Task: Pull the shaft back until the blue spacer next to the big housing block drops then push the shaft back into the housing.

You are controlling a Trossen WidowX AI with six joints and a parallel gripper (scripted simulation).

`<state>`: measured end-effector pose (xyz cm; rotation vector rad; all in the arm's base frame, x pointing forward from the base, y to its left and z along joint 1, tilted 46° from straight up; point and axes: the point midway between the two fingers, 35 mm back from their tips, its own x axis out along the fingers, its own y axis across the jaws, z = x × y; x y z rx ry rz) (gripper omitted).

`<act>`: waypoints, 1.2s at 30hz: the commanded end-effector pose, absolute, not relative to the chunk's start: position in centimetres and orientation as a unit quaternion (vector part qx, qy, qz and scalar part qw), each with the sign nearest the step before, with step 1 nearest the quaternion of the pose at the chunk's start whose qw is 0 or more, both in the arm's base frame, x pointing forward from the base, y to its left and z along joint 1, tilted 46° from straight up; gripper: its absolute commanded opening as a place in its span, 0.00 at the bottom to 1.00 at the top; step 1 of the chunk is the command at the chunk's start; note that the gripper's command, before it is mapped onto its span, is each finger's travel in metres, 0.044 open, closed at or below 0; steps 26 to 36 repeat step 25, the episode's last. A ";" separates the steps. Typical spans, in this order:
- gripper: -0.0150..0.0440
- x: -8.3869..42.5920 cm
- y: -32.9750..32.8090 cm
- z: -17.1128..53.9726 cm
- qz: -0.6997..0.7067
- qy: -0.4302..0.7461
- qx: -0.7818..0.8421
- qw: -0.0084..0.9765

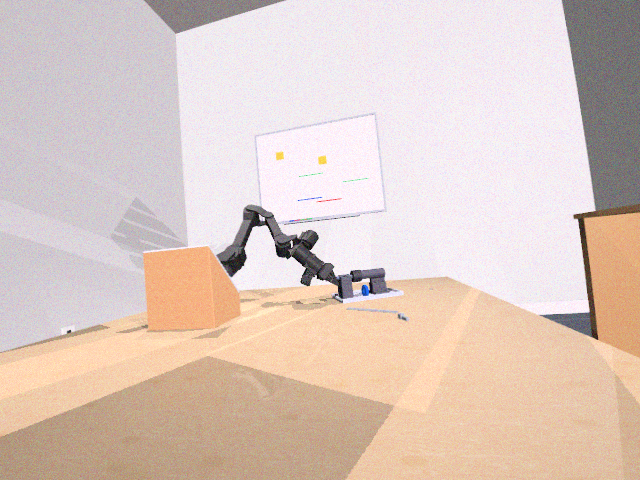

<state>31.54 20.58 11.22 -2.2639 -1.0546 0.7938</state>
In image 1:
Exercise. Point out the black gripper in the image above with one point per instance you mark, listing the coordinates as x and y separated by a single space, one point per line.
324 270

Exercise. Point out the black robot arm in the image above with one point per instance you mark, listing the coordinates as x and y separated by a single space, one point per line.
233 257

